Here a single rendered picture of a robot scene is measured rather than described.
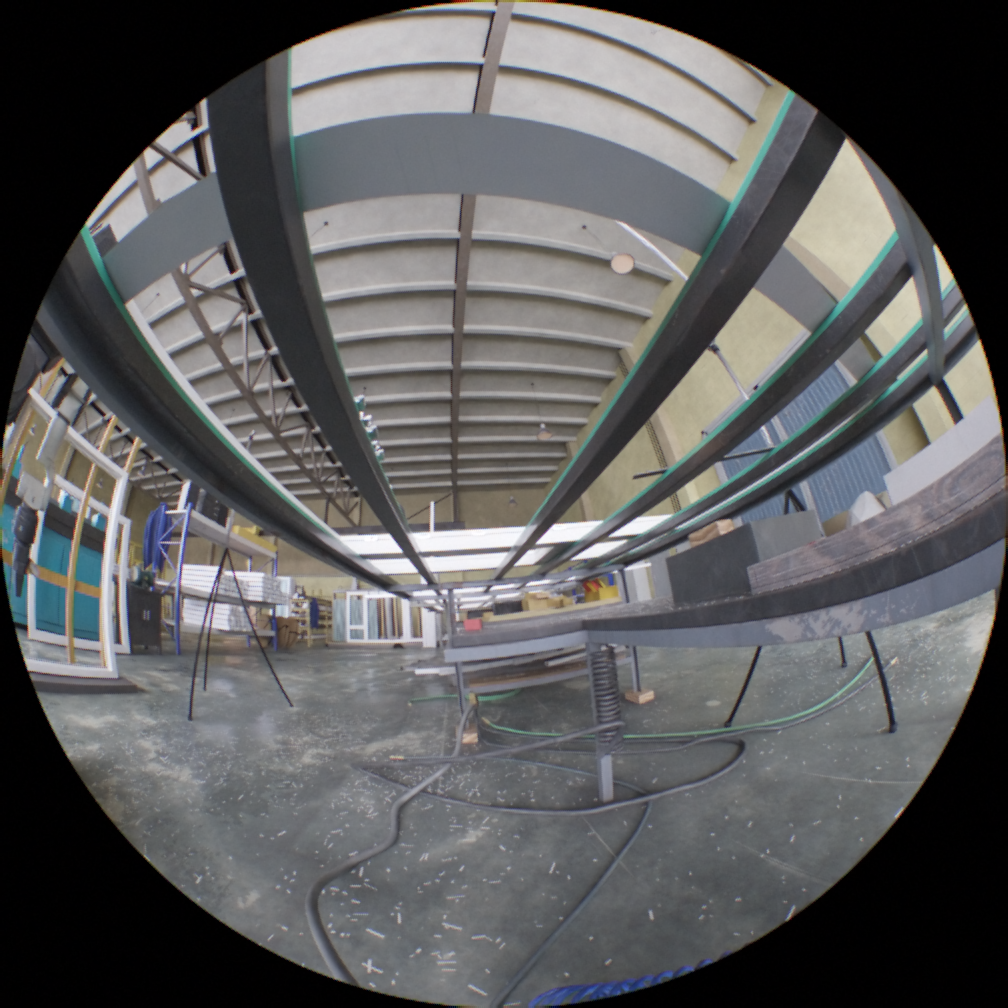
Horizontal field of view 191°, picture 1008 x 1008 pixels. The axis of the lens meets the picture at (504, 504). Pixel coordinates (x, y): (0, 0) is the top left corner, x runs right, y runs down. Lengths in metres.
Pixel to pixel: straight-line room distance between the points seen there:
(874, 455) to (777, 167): 5.97
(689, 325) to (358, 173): 0.28
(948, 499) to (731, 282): 0.26
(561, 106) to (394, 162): 7.88
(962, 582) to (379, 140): 0.50
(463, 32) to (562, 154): 8.11
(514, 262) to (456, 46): 6.01
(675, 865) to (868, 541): 0.69
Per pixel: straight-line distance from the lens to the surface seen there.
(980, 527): 0.34
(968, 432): 0.40
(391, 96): 8.01
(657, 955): 0.69
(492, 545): 1.02
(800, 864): 0.81
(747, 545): 0.51
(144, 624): 4.38
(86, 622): 4.26
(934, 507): 0.35
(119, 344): 0.38
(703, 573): 0.58
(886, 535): 0.35
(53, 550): 4.08
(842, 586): 0.35
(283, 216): 0.22
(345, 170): 0.25
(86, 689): 2.39
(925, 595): 0.34
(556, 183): 0.24
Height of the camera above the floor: 0.63
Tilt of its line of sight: 21 degrees up
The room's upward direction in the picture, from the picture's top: 7 degrees counter-clockwise
